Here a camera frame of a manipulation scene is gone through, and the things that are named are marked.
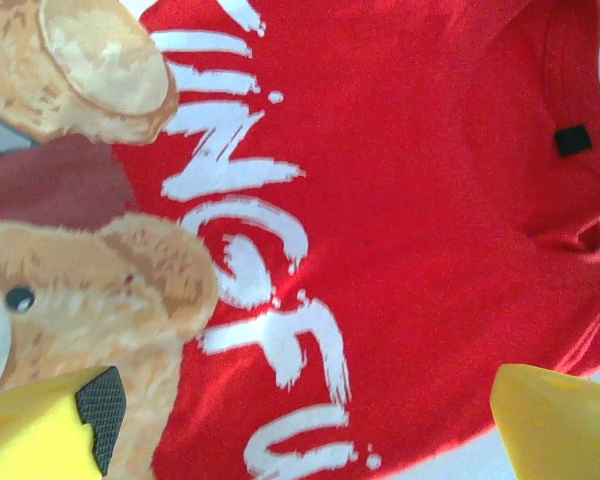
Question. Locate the red printed t-shirt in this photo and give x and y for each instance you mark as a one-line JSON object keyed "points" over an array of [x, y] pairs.
{"points": [[405, 200]]}

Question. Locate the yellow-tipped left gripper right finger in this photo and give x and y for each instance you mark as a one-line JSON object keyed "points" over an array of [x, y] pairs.
{"points": [[565, 430]]}

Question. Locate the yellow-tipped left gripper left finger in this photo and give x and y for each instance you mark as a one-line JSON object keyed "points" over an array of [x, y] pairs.
{"points": [[40, 430]]}

